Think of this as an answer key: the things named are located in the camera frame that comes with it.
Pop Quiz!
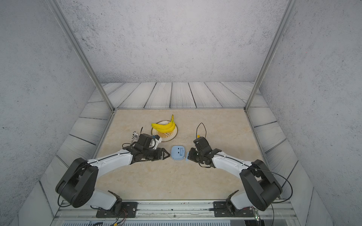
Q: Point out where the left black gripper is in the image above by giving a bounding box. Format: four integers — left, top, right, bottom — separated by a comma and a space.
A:
142, 147, 171, 161

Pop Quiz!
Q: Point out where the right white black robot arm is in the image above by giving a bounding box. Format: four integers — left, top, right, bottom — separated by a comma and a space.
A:
188, 137, 282, 215

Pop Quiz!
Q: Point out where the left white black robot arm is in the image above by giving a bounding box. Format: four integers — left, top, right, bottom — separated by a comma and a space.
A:
55, 134, 170, 214

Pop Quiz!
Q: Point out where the round patterned plate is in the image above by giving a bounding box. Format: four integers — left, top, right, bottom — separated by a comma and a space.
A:
151, 125, 178, 142

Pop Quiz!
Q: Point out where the yellow banana bunch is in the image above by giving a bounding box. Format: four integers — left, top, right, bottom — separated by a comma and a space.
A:
151, 115, 176, 133

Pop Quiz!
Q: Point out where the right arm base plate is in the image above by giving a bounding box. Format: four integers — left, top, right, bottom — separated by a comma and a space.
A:
208, 190, 255, 218

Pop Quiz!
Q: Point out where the aluminium mounting rail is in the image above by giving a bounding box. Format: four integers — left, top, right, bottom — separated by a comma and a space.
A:
51, 200, 300, 226

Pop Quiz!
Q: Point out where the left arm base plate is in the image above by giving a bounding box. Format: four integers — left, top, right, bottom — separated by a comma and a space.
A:
96, 191, 138, 218

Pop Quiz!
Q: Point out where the right aluminium frame post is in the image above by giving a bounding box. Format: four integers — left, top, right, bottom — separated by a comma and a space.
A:
244, 0, 297, 113

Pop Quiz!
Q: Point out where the aluminium frame post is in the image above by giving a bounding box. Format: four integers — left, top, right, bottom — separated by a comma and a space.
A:
46, 0, 116, 113
244, 0, 297, 113

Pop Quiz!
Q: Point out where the left aluminium frame post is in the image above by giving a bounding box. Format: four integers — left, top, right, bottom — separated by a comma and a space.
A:
46, 0, 116, 113

